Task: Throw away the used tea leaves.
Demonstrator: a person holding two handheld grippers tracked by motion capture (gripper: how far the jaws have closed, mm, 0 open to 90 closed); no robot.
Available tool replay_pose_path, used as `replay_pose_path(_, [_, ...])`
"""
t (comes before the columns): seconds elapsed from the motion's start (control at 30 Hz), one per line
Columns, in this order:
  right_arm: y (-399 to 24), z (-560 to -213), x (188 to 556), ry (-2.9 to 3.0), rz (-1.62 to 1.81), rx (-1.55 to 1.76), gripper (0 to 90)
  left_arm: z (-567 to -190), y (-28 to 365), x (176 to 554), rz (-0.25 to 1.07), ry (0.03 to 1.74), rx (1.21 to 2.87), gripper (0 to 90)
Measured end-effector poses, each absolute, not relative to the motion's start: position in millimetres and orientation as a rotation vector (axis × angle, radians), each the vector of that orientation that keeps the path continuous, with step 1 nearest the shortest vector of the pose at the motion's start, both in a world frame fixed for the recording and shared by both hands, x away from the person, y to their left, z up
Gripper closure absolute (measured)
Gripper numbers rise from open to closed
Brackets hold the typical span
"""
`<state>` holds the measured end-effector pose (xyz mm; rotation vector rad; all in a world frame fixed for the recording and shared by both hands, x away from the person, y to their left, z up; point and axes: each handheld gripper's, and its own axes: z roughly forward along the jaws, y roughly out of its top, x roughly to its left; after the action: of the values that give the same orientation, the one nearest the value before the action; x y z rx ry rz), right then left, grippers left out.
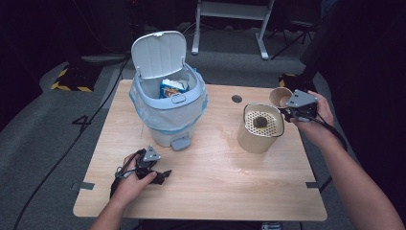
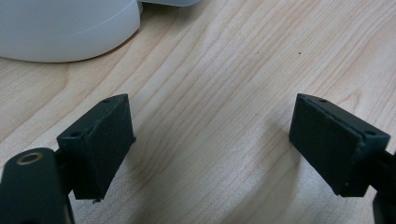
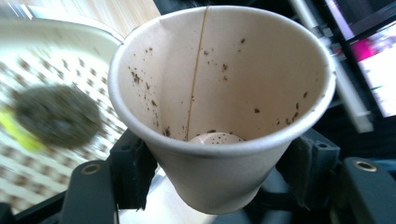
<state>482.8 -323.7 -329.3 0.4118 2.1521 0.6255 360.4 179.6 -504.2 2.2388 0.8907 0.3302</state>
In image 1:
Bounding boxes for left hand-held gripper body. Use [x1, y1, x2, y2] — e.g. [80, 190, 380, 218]
[135, 145, 163, 180]

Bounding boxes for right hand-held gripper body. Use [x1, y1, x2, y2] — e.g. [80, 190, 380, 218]
[284, 88, 320, 124]

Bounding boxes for small brown paper cup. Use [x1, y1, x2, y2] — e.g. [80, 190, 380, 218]
[268, 86, 294, 109]

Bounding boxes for dark wet tea leaves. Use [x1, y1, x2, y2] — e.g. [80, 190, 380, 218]
[253, 116, 269, 129]

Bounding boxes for beige container with perforated strainer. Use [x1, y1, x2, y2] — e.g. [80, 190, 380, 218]
[237, 103, 285, 154]

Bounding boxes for white and blue pedal trash can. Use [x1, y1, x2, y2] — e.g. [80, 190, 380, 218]
[130, 30, 207, 152]

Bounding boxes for colourful printed snack box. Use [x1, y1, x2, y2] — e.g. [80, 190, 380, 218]
[159, 78, 190, 100]

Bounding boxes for person's left hand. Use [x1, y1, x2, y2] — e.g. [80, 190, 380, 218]
[111, 153, 159, 209]

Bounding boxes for person's right hand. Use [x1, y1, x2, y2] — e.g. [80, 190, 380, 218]
[290, 90, 336, 149]

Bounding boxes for black yellow striped stand base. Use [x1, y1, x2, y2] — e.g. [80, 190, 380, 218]
[278, 73, 317, 94]
[50, 61, 103, 94]

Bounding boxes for translucent blue trash bag liner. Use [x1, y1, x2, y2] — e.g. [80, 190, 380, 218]
[128, 68, 210, 134]

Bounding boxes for black tripod stand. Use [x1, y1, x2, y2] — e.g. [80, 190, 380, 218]
[270, 18, 321, 61]

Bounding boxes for person's shoe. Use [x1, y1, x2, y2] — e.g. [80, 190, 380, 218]
[260, 221, 283, 230]

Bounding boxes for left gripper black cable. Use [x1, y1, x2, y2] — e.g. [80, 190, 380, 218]
[109, 149, 144, 199]

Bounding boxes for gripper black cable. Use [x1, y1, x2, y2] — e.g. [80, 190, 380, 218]
[298, 113, 349, 194]
[109, 149, 144, 199]

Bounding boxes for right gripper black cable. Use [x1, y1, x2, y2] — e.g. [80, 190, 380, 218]
[298, 113, 349, 194]

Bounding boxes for long black floor cable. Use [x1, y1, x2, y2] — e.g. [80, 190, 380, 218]
[11, 47, 137, 230]

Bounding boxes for white metal table frame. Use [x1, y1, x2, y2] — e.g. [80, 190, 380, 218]
[191, 0, 276, 61]

